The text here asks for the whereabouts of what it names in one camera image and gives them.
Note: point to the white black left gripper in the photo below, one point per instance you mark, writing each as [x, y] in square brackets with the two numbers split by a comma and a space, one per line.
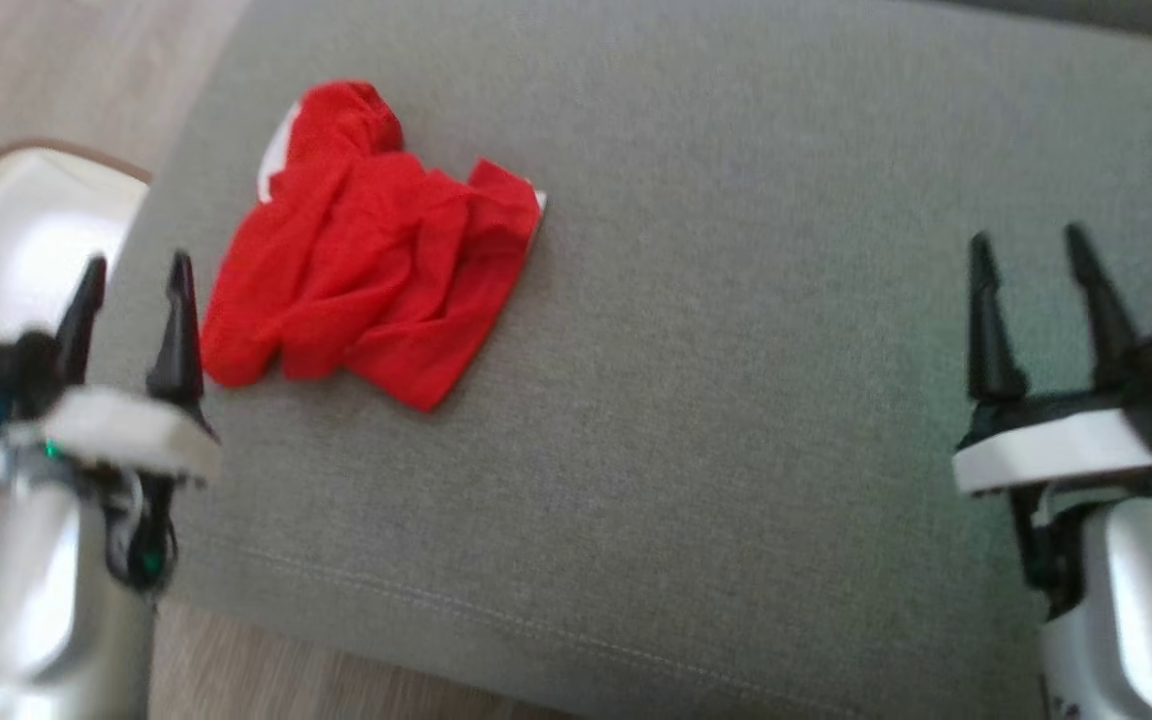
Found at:
[126, 430]

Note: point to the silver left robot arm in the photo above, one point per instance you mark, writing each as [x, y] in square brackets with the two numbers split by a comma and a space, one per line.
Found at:
[46, 600]

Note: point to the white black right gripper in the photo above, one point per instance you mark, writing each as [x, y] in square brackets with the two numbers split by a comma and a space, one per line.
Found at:
[1046, 445]

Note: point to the grey sofa backrest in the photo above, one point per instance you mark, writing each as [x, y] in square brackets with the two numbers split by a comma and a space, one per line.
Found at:
[1116, 15]

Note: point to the white laundry basket brown rim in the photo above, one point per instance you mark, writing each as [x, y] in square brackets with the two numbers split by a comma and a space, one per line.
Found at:
[26, 240]

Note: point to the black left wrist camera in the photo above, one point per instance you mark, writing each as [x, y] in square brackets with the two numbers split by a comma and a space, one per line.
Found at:
[6, 365]

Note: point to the grey fabric sofa seat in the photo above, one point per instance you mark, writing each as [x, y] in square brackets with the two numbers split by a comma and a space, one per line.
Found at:
[686, 400]

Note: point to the red shorts white stripes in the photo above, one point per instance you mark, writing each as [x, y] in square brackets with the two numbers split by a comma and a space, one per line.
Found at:
[376, 260]

